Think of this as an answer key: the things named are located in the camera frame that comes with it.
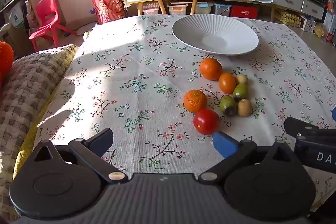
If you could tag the yellow cloth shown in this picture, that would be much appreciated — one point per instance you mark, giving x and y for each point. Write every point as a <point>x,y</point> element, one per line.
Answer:
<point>29,142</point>

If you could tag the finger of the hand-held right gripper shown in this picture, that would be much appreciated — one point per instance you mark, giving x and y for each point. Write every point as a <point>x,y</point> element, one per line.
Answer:
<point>299,125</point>
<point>334,113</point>

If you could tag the red box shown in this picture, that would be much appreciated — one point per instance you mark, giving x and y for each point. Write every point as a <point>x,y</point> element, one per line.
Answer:
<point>244,12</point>

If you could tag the green fruit with brown blotch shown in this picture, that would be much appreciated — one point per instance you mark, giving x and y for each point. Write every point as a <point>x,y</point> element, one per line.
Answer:
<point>227,104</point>

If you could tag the bumpy mandarin orange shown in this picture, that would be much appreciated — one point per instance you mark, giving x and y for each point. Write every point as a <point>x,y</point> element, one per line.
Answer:
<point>195,100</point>

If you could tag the yellow toy set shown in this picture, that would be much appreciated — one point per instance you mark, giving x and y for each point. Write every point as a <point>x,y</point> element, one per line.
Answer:
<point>288,18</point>

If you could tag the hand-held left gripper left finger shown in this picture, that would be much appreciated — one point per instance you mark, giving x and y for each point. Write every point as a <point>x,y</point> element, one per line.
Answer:
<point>103,140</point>

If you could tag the cardboard box with blue label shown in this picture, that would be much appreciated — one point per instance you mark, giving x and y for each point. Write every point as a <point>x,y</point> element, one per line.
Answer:
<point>16,16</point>

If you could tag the white ribbed plate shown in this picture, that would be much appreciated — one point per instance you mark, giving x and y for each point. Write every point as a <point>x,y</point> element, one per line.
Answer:
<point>197,29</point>

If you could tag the small orange tomato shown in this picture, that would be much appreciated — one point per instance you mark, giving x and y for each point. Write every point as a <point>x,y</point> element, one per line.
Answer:
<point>227,83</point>

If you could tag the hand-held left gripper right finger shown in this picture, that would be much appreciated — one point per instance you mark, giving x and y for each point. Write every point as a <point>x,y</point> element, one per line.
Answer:
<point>223,145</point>

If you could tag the clear storage box orange contents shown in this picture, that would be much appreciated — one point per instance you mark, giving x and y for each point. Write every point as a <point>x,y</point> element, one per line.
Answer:
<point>177,8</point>

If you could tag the red tomato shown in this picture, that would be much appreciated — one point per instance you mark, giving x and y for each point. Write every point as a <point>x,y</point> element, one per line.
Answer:
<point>206,121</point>

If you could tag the brown kiwi fruit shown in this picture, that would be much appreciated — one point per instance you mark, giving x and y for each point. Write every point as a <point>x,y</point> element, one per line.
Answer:
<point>245,107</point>

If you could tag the smooth orange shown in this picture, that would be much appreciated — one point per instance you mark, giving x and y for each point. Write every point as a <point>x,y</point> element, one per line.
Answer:
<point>210,68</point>

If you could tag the orange plush pillow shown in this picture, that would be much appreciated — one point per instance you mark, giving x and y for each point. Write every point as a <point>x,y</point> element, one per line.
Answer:
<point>5,61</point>

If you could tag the red plastic chair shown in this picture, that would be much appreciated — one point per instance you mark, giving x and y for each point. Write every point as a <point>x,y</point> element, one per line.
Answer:
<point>48,19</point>

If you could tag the green oval fruit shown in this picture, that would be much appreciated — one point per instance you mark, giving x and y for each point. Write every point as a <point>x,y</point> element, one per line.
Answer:
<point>241,91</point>

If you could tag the floral tablecloth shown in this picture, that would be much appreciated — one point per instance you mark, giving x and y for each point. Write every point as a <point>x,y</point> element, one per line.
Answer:
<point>131,69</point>

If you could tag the pale tan round fruit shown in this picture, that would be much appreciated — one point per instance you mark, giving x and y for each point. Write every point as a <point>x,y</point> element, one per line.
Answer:
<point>242,79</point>

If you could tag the red printed bucket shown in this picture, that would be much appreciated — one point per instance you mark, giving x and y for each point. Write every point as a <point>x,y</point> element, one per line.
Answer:
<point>109,7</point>

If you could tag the blue storage box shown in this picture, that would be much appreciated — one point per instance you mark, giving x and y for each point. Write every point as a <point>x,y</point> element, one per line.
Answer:
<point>204,8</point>

